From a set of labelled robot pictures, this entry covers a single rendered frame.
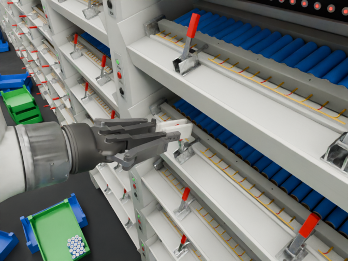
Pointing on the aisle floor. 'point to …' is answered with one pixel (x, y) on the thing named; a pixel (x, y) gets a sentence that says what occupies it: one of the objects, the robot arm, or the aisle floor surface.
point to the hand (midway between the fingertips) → (174, 130)
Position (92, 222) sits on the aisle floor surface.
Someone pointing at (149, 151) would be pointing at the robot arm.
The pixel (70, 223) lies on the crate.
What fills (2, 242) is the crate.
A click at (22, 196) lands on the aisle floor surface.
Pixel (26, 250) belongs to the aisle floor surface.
